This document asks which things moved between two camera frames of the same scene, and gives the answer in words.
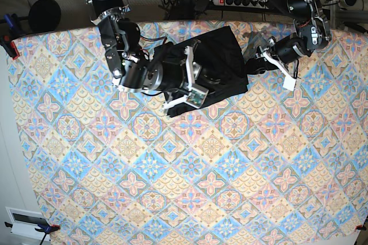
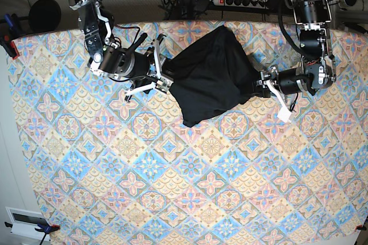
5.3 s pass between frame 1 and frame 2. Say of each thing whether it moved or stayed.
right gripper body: moved
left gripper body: moved
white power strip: stayed
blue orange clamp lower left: stayed
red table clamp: stayed
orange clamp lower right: stayed
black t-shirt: moved
